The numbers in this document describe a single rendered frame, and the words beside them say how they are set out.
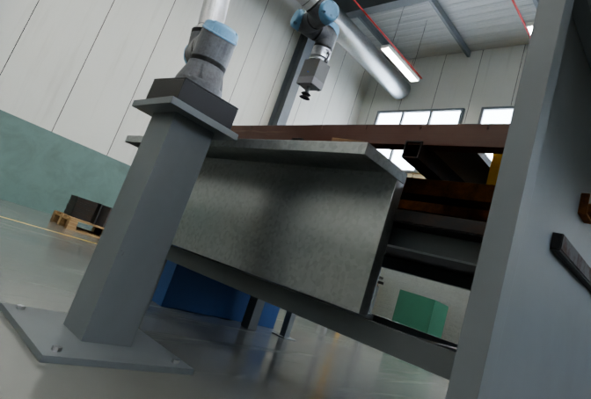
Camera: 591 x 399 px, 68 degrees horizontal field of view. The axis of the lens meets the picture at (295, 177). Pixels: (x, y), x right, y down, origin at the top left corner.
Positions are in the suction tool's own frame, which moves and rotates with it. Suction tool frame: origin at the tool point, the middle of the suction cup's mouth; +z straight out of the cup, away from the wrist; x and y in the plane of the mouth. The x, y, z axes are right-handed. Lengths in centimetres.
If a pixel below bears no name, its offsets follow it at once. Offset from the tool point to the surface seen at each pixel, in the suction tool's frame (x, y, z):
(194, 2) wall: -264, 719, -341
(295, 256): 14, -35, 57
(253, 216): 13, -12, 50
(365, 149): 29, -59, 27
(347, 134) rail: 8.5, -34.1, 16.0
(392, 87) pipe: -783, 560, -420
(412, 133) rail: 9, -56, 14
